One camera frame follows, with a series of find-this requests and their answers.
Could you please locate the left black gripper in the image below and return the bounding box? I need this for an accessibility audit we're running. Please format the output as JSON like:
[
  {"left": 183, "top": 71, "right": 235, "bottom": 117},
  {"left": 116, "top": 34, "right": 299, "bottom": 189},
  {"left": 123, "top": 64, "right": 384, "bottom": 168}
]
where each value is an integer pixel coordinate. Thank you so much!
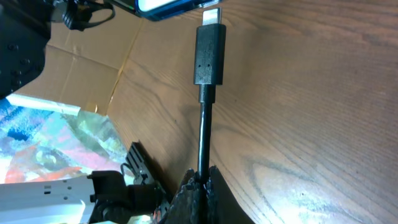
[{"left": 1, "top": 0, "right": 115, "bottom": 100}]

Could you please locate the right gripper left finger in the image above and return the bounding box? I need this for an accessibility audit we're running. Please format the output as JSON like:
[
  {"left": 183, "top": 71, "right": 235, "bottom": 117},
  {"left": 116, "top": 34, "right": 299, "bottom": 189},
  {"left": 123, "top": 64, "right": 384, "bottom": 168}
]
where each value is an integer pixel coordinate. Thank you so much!
[{"left": 161, "top": 169, "right": 204, "bottom": 224}]

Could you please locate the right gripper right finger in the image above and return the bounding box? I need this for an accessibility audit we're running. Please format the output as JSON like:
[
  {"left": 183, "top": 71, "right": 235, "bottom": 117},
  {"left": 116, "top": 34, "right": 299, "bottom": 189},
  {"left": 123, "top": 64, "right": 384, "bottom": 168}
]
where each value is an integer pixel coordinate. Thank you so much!
[{"left": 206, "top": 166, "right": 254, "bottom": 224}]

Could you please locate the blue Galaxy smartphone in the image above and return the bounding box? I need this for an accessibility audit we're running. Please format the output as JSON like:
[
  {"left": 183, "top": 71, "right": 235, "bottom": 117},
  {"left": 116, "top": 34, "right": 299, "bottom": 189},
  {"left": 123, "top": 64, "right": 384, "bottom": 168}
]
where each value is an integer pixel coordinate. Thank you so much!
[{"left": 105, "top": 0, "right": 223, "bottom": 22}]

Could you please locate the black USB charging cable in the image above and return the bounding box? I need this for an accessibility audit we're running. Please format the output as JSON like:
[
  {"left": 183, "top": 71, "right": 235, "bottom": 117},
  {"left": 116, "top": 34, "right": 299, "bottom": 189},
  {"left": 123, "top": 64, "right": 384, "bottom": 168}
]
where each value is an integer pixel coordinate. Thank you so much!
[{"left": 193, "top": 6, "right": 227, "bottom": 184}]

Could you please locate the brown cardboard sheet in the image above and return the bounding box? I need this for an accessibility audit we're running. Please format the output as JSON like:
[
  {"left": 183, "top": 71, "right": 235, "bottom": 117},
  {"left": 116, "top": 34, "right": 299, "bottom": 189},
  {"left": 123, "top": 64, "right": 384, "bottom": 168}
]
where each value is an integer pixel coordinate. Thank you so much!
[{"left": 17, "top": 7, "right": 143, "bottom": 115}]

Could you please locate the colourful patterned floor mat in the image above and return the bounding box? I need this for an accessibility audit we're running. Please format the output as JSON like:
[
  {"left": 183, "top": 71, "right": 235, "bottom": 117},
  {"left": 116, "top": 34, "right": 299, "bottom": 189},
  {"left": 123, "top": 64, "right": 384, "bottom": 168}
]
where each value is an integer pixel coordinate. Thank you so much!
[{"left": 1, "top": 100, "right": 127, "bottom": 184}]

